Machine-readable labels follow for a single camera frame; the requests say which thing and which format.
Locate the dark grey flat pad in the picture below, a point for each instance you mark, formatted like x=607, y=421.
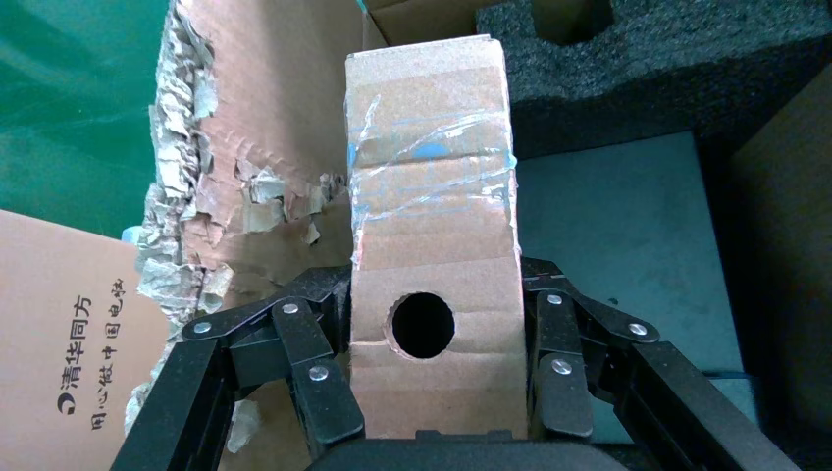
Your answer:
x=624, y=227

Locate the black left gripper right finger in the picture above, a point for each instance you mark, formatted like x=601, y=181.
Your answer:
x=604, y=364

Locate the black foam insert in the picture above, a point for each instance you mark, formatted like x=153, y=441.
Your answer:
x=650, y=71

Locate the small cardboard box with hole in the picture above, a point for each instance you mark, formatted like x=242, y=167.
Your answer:
x=429, y=214

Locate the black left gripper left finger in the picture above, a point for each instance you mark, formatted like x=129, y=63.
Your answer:
x=260, y=357

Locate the big torn cardboard box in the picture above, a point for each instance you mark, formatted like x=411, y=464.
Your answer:
x=273, y=97

